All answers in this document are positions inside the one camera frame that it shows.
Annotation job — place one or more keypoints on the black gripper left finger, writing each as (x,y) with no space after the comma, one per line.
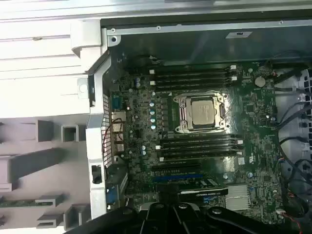
(156,219)

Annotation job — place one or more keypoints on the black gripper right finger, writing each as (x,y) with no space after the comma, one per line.
(185,219)

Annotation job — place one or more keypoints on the RAM stick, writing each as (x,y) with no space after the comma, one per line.
(17,203)

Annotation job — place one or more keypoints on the black RAM slot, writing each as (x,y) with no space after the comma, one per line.
(192,84)
(200,145)
(200,140)
(192,73)
(200,151)
(192,67)
(200,157)
(192,79)

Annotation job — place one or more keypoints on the black graphics card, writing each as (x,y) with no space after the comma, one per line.
(209,192)

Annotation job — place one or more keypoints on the blue expansion slot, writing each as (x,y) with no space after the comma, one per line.
(178,175)

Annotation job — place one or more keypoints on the black expansion slot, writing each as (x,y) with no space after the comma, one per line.
(175,167)

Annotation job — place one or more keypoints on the silver finned chipset heatsink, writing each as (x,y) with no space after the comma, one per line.
(237,198)

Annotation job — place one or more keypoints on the metal CPU socket cover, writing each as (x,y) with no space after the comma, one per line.
(185,114)

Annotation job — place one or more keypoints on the silver CPU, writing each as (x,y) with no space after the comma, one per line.
(206,114)

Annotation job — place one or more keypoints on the metal socket locking lever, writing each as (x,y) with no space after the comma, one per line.
(222,111)

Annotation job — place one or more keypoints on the green motherboard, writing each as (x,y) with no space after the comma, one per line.
(258,122)

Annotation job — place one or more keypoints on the grey parts rack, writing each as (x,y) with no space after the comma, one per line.
(26,170)

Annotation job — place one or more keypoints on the silver coin battery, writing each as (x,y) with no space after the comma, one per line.
(259,81)

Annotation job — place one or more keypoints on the black open PC case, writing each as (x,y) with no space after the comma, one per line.
(170,46)

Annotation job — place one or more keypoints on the silver drive cage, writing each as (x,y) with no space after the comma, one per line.
(306,83)

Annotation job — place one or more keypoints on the small white case sticker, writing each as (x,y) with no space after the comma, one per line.
(238,34)

